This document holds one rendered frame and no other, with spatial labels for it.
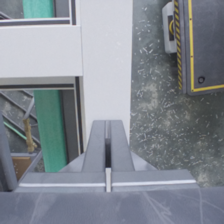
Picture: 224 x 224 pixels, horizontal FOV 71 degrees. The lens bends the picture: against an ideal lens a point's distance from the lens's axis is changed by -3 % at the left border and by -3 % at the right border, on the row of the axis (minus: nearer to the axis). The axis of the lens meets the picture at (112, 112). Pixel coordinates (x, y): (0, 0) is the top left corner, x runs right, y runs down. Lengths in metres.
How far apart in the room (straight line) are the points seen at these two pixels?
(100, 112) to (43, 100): 0.11
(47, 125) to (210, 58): 0.79
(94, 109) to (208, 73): 0.79
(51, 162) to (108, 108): 0.15
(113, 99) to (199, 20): 0.77
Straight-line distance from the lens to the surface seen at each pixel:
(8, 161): 0.74
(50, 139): 0.26
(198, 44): 0.87
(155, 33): 1.14
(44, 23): 0.22
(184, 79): 0.85
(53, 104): 0.24
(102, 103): 0.15
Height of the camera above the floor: 1.08
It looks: 73 degrees down
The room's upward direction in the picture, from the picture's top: 174 degrees clockwise
